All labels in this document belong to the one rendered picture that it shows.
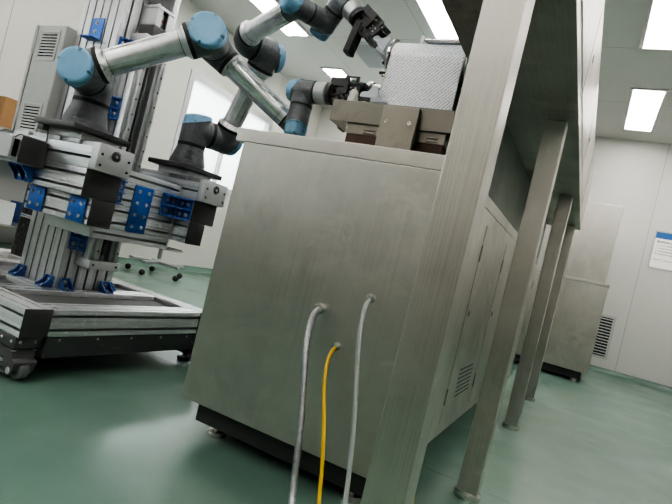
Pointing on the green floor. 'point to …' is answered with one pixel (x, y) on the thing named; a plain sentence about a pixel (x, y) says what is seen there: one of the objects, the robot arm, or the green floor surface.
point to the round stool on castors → (162, 262)
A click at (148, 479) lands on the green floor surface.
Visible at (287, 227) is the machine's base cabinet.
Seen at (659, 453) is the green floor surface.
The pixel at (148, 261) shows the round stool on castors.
